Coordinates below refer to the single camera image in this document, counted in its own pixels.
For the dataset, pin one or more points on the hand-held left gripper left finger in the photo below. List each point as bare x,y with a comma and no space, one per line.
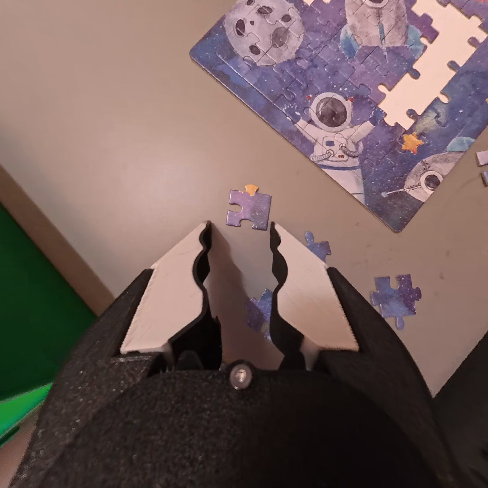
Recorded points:
164,301

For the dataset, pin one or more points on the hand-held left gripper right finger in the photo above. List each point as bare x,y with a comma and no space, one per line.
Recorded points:
316,305

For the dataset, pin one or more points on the blue jigsaw piece orange corner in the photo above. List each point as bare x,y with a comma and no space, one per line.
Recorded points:
253,209

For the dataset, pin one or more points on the space jigsaw puzzle board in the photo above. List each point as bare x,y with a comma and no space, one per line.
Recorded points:
274,76

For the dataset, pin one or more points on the beige desk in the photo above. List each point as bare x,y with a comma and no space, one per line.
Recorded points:
95,114

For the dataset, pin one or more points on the green plastic bin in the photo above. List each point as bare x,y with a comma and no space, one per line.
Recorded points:
19,415
30,305

